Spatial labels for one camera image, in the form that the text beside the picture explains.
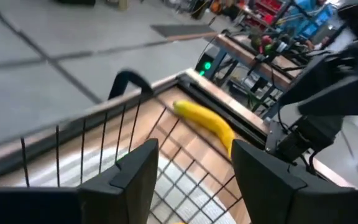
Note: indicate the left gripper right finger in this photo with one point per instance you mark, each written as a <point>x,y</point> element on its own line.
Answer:
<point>266,186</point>

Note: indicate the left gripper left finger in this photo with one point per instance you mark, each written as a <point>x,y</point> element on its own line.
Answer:
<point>129,186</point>

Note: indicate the yellow banana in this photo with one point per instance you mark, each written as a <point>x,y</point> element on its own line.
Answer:
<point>207,119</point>

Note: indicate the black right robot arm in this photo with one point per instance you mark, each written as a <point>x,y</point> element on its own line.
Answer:
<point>337,77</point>

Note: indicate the white round plate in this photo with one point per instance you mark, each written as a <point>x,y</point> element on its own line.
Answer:
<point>73,174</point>

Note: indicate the neighbouring work table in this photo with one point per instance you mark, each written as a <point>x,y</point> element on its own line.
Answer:
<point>253,59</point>

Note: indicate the box with green light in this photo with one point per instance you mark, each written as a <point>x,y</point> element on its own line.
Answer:
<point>207,66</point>

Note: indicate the dark floor mat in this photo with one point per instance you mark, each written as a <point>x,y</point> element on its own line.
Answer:
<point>182,30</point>

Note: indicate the red storage bins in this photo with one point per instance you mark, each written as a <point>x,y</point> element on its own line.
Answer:
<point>263,12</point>

